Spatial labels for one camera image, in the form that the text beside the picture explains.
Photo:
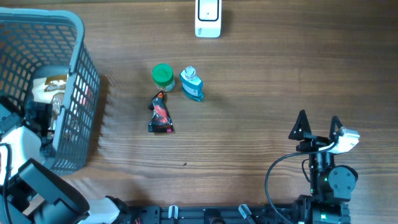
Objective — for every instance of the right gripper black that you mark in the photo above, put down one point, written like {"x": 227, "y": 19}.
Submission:
{"x": 313, "y": 142}

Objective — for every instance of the blue mouthwash bottle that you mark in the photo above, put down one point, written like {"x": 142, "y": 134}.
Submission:
{"x": 192, "y": 84}

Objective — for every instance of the red black snack pouch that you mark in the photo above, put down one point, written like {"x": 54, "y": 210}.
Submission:
{"x": 161, "y": 121}

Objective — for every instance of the green lid jar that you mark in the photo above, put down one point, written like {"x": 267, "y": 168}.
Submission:
{"x": 163, "y": 77}

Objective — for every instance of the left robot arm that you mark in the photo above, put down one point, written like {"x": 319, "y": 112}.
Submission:
{"x": 31, "y": 193}

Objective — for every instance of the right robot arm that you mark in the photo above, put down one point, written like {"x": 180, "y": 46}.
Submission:
{"x": 330, "y": 185}

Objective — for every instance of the white barcode scanner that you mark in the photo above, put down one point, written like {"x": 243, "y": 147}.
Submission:
{"x": 208, "y": 14}

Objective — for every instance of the beige snack bag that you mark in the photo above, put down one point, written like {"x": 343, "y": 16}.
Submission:
{"x": 51, "y": 90}

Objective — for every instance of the grey plastic mesh basket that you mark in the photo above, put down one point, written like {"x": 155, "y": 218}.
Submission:
{"x": 38, "y": 43}

